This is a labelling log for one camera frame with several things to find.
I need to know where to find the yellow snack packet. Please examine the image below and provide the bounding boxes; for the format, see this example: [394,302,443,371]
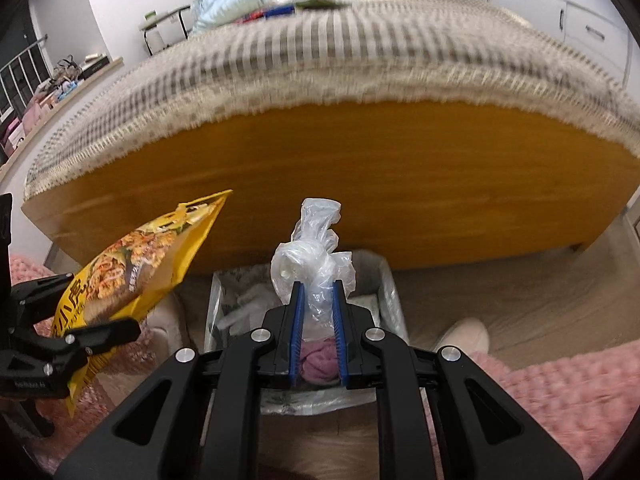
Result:
[51,188,234,418]

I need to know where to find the purple towel cloth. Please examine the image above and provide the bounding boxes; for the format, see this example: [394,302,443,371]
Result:
[300,338,338,386]

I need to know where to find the knotted white plastic bag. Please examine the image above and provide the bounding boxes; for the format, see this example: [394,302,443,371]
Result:
[270,198,356,341]

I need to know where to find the red blue snack wrapper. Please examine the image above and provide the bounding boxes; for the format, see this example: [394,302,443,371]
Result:
[238,9,270,24]

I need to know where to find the clear disposable plastic glove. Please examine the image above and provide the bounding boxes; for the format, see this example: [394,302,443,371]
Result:
[215,283,281,337]

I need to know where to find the lined trash bin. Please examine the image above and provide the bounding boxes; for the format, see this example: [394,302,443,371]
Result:
[204,250,409,416]

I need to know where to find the pink fluffy rug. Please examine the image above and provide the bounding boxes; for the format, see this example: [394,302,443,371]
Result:
[6,253,640,480]

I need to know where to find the white slipper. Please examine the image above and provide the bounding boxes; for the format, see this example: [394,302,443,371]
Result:
[433,318,490,356]

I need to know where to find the wooden window sill shelf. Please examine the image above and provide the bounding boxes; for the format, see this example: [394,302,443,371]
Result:
[1,56,125,181]

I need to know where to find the black metal side rack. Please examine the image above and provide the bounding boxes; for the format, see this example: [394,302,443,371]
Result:
[139,4,194,56]

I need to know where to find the brown checkered bedspread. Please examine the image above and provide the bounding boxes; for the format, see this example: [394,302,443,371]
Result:
[24,0,639,198]

